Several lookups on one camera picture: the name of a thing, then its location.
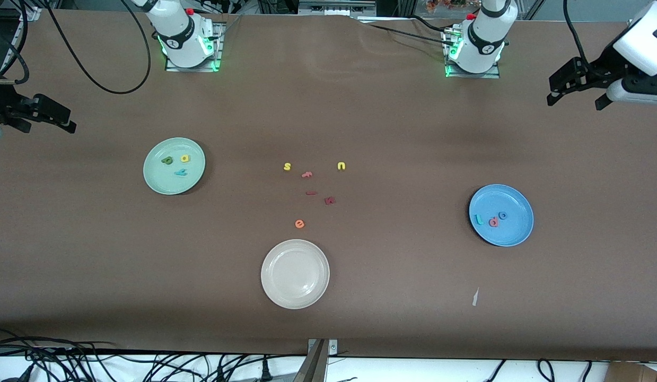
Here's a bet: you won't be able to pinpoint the grey metal device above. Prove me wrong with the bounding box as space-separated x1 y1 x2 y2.
298 0 378 18

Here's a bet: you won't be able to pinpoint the orange artificial flowers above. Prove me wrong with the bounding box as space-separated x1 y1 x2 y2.
425 0 480 12

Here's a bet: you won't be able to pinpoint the cardboard box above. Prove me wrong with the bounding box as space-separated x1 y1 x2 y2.
606 362 657 382

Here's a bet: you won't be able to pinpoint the black cable plug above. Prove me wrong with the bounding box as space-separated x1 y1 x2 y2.
2 363 34 382

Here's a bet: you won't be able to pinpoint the metal table edge bracket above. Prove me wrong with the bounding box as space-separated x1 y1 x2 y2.
294 338 339 382

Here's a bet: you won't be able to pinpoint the black table cable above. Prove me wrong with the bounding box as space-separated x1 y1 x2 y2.
366 23 456 48
408 15 456 35

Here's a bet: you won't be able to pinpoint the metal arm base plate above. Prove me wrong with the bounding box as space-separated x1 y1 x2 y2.
444 27 501 80
165 21 223 73

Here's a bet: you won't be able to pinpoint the long black right arm cable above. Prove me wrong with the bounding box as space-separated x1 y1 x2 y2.
42 0 151 95

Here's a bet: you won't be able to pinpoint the light green plate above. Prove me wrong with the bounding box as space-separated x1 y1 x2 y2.
143 137 206 196

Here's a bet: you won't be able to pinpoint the blue plate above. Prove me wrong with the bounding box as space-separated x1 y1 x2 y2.
469 184 535 247

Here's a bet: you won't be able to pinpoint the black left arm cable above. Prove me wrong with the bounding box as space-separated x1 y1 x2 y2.
563 0 597 77

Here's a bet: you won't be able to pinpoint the beige plate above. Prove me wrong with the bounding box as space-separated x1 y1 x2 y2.
260 239 330 310

